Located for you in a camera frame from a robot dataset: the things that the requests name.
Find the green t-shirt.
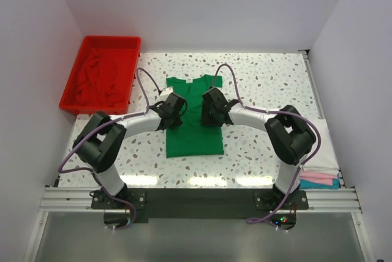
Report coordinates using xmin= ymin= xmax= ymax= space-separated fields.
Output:
xmin=166 ymin=75 xmax=224 ymax=158

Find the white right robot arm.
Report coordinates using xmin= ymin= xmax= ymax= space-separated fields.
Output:
xmin=201 ymin=87 xmax=321 ymax=195

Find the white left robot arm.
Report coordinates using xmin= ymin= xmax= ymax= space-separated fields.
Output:
xmin=73 ymin=88 xmax=188 ymax=196

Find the red t-shirt in bin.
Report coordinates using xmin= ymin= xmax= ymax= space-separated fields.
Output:
xmin=73 ymin=48 xmax=139 ymax=114

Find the red plastic bin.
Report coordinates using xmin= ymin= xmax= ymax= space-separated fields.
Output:
xmin=59 ymin=36 xmax=141 ymax=114

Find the teal folded t-shirt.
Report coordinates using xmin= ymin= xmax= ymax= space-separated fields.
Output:
xmin=300 ymin=179 xmax=340 ymax=190

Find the white folded t-shirt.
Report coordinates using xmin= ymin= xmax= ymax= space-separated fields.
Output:
xmin=303 ymin=119 xmax=339 ymax=175

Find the pink folded t-shirt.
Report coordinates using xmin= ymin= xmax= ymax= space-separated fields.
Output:
xmin=300 ymin=171 xmax=338 ymax=185

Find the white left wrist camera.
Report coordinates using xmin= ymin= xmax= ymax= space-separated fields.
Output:
xmin=159 ymin=87 xmax=173 ymax=101

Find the right side aluminium rail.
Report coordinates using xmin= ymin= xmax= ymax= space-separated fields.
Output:
xmin=300 ymin=50 xmax=345 ymax=187

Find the aluminium frame rail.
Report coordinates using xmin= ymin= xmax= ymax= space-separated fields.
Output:
xmin=39 ymin=185 xmax=364 ymax=214

